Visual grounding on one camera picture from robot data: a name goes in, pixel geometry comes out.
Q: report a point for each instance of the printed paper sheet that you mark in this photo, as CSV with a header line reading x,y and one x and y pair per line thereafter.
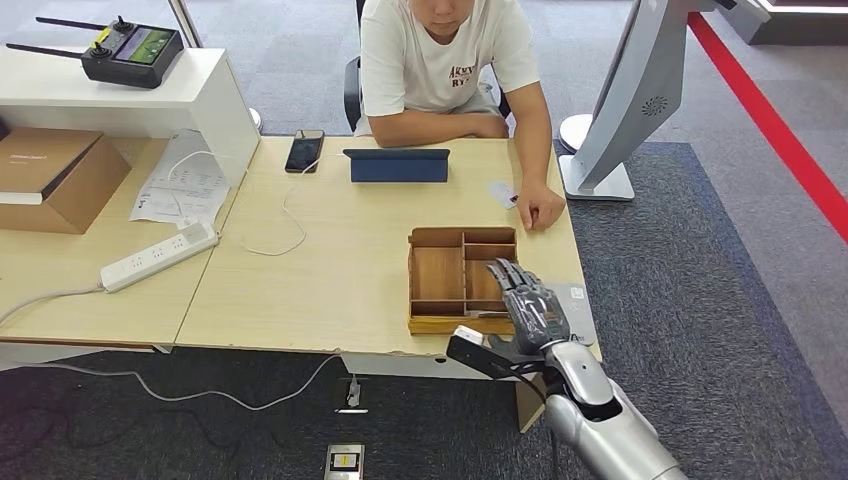
x,y
187,192

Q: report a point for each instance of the white desk shelf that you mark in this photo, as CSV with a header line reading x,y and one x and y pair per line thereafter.
x,y
40,86

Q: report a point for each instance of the white flat box insert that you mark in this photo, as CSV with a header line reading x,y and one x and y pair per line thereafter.
x,y
20,198

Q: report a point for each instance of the tablet in blue case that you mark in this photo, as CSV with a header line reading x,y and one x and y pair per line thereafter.
x,y
397,168

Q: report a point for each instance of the black smartphone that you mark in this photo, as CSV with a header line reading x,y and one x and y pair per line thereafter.
x,y
305,152

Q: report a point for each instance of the floor socket with plug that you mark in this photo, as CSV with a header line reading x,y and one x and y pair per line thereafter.
x,y
353,394

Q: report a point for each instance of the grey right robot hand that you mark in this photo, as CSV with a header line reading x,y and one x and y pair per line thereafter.
x,y
536,318

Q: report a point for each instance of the person's left forearm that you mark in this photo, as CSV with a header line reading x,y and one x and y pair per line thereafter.
x,y
535,156

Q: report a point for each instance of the person's right forearm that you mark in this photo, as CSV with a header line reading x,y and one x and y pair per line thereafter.
x,y
424,129

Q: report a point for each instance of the white power strip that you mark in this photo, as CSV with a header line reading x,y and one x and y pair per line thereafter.
x,y
154,257

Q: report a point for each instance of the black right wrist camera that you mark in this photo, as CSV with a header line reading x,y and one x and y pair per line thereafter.
x,y
474,354

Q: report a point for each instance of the brown cardboard box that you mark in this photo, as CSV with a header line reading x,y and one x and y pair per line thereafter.
x,y
73,191

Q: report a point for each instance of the wooden organizer tray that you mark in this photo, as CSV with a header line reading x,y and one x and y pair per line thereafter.
x,y
436,272

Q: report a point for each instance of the white key card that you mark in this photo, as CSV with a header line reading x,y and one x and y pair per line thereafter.
x,y
484,310

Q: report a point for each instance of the white ID card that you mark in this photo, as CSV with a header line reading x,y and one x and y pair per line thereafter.
x,y
502,194

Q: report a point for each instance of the grey display kiosk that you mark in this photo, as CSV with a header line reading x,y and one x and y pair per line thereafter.
x,y
636,86

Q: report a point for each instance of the dark grey floor rug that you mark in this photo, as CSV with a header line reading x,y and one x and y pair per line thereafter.
x,y
662,265

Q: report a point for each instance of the person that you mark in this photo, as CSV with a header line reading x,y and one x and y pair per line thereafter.
x,y
450,60

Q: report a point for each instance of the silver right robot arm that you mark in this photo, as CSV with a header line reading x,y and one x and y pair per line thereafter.
x,y
609,437

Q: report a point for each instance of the grey white platform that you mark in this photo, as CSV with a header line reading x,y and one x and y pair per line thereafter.
x,y
808,23

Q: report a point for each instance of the black remote controller with antennas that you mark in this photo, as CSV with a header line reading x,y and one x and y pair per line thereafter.
x,y
134,58

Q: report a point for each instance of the light wood desk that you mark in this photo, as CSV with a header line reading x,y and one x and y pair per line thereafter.
x,y
344,265
66,311

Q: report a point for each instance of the person's left hand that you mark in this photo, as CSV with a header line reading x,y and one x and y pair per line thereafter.
x,y
542,205

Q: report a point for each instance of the grey card reader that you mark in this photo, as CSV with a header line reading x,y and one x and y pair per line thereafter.
x,y
583,318

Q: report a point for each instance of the floor stand with metal pole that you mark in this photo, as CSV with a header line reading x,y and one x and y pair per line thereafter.
x,y
185,25

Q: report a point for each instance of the person's right hand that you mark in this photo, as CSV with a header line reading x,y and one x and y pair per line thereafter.
x,y
487,127

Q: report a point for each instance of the metal floor box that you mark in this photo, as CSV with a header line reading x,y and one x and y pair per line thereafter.
x,y
344,462

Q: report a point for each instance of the white round floor base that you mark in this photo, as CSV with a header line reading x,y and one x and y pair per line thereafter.
x,y
574,132

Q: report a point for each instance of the black office chair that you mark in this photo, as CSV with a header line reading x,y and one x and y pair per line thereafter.
x,y
351,86

